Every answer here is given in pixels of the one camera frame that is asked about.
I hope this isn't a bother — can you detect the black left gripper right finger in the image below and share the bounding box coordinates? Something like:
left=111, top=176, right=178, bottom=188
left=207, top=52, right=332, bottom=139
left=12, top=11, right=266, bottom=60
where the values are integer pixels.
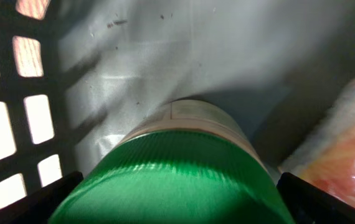
left=277, top=172, right=355, bottom=224

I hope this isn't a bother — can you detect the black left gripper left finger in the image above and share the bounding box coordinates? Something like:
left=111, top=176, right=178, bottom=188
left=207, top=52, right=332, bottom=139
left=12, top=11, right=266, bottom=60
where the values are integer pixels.
left=0, top=171, right=83, bottom=223

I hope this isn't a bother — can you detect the orange snack packet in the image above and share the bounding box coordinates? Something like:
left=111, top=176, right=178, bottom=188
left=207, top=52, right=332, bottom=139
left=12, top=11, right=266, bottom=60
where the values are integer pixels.
left=280, top=79, right=355, bottom=208

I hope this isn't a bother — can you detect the green lid white jar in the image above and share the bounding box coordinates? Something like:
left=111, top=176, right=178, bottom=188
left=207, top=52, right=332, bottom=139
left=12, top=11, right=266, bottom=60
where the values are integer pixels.
left=49, top=100, right=293, bottom=223

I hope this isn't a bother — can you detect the grey plastic mesh basket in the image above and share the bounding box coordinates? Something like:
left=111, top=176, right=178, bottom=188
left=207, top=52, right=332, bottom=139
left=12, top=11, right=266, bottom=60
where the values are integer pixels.
left=0, top=0, right=355, bottom=194

